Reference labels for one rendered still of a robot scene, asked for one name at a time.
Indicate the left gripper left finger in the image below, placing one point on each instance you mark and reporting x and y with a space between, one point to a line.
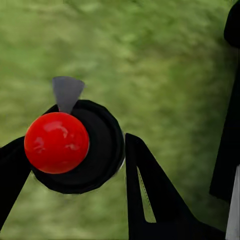
14 171

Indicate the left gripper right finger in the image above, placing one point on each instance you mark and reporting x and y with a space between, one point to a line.
174 219

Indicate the pesticide atomizer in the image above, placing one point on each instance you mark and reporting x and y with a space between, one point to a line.
77 145

